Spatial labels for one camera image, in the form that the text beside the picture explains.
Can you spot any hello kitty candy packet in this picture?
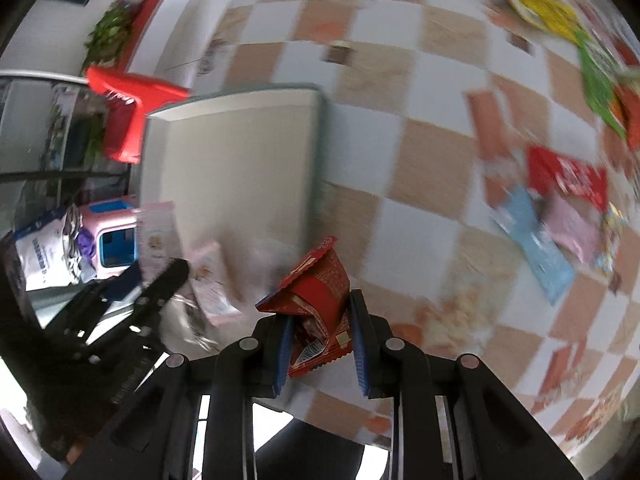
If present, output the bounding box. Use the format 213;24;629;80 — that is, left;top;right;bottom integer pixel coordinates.
593;203;627;278

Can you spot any green snack packet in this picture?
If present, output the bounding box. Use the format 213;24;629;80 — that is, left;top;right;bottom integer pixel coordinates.
576;29;626;140

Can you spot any green potted plant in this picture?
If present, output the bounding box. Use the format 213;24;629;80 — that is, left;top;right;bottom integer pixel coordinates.
81;0;134;74

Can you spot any pink cookie snack packet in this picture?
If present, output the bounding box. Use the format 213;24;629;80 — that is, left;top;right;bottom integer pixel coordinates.
188;240;244;326

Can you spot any yellow snack packet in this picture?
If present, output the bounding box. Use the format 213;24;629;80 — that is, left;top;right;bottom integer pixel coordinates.
508;0;584;44

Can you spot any red wafer packet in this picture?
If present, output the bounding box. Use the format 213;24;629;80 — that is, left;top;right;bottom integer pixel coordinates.
526;145;608;212

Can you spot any red plastic stool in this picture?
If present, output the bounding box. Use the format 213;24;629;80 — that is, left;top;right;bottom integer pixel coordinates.
86;66;190;164

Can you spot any small red snack packet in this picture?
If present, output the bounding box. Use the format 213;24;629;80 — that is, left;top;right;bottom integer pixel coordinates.
615;84;640;152

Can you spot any pink wafer packet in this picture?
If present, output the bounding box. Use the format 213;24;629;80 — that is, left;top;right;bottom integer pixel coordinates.
541;193;600;266

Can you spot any white plastic bag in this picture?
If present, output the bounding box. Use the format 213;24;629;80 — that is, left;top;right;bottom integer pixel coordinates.
15;205;96;292

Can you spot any light blue wafer packet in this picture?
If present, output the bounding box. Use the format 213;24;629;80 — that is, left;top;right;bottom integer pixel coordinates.
492;185;575;306

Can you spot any pink blue plastic stool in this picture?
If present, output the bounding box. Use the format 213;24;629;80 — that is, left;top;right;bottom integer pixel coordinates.
79;196;137;280

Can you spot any white tray box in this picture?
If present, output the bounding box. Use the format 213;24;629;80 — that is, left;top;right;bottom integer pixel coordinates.
136;84;329;281

